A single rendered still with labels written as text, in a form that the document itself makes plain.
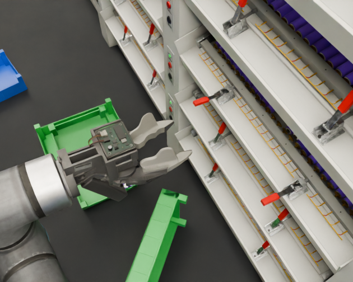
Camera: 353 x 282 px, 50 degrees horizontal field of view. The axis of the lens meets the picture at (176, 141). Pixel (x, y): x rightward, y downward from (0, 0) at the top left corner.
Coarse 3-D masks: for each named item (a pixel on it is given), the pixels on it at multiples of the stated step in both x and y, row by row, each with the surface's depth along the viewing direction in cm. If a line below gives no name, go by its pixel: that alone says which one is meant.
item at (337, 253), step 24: (192, 48) 97; (192, 72) 93; (216, 72) 91; (240, 120) 84; (240, 144) 86; (264, 144) 80; (264, 168) 78; (288, 168) 77; (312, 168) 75; (312, 216) 72; (312, 240) 71; (336, 240) 69; (336, 264) 67
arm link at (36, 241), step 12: (36, 228) 64; (24, 240) 61; (36, 240) 64; (48, 240) 67; (0, 252) 61; (12, 252) 61; (24, 252) 61; (36, 252) 62; (48, 252) 63; (0, 264) 61; (12, 264) 60
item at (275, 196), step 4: (288, 188) 73; (292, 188) 72; (276, 192) 72; (280, 192) 72; (284, 192) 72; (288, 192) 72; (268, 196) 71; (272, 196) 71; (276, 196) 71; (280, 196) 71; (264, 200) 71; (268, 200) 71; (272, 200) 71; (264, 204) 70
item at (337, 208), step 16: (208, 48) 92; (224, 64) 89; (240, 96) 86; (256, 112) 81; (256, 128) 81; (272, 128) 79; (288, 144) 76; (304, 160) 74; (304, 176) 74; (320, 192) 71; (336, 208) 69; (352, 224) 67
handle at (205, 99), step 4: (220, 92) 85; (208, 96) 85; (212, 96) 85; (216, 96) 85; (220, 96) 86; (196, 100) 84; (200, 100) 84; (204, 100) 84; (208, 100) 85; (196, 104) 84; (200, 104) 84
